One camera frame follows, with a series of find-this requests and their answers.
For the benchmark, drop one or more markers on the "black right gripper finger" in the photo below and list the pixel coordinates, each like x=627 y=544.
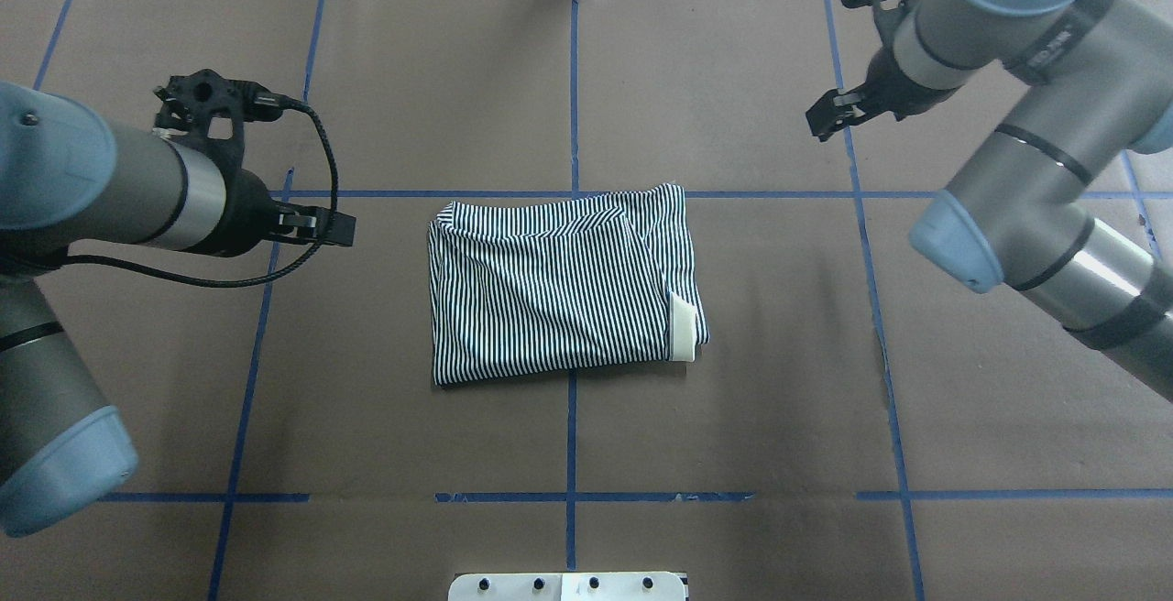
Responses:
x=836 y=99
x=830 y=122

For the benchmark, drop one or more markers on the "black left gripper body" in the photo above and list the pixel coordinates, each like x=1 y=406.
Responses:
x=246 y=214

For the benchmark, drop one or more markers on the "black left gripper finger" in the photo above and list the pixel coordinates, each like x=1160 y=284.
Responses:
x=337 y=233
x=303 y=215

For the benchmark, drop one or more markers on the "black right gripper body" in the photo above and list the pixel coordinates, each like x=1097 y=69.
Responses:
x=885 y=81

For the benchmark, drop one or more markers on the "striped polo shirt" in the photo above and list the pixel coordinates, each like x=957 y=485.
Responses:
x=604 y=280

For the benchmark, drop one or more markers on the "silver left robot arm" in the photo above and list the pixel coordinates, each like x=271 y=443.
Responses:
x=72 y=176

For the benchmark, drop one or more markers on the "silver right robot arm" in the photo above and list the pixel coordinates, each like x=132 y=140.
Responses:
x=1097 y=77

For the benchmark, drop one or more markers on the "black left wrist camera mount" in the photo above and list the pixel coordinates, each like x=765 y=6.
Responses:
x=210 y=114

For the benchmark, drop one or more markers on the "white pedestal column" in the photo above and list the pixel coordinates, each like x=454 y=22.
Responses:
x=631 y=585

